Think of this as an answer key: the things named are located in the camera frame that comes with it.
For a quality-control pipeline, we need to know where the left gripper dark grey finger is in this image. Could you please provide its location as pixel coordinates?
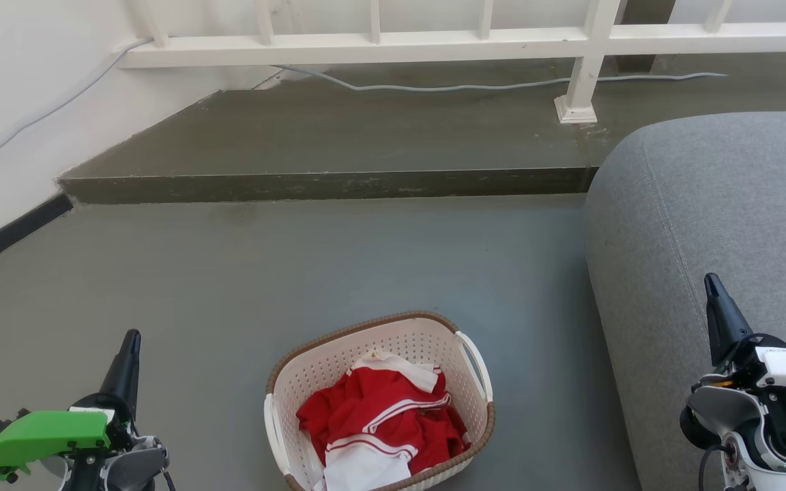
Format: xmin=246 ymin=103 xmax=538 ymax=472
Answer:
xmin=98 ymin=329 xmax=142 ymax=411

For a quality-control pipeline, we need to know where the black wall baseboard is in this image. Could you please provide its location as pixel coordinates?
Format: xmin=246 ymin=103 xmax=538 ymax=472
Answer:
xmin=0 ymin=193 xmax=74 ymax=280

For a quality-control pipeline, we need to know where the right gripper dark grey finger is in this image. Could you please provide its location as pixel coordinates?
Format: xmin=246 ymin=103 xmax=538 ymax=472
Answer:
xmin=704 ymin=273 xmax=753 ymax=370

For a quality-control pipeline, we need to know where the white wooden railing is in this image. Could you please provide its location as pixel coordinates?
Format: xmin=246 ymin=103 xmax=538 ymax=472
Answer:
xmin=115 ymin=0 xmax=786 ymax=125

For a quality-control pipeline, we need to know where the cream perforated plastic laundry basket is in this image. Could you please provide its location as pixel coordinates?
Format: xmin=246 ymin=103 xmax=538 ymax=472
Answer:
xmin=263 ymin=311 xmax=496 ymax=491

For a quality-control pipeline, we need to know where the grey fabric sofa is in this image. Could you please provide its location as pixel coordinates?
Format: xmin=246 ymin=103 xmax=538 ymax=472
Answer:
xmin=584 ymin=111 xmax=786 ymax=491

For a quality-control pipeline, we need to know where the dark post behind railing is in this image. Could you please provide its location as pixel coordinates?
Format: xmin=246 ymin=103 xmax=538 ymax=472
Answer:
xmin=617 ymin=0 xmax=677 ymax=74

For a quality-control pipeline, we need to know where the red white-striped garment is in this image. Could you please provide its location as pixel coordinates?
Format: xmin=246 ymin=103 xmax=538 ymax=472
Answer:
xmin=296 ymin=350 xmax=472 ymax=491

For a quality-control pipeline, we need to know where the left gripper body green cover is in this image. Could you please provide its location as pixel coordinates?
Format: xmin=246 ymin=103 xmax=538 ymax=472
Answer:
xmin=0 ymin=391 xmax=137 ymax=479

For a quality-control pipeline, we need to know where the long grey cable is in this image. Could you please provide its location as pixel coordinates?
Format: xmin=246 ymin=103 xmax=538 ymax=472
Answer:
xmin=0 ymin=38 xmax=729 ymax=179

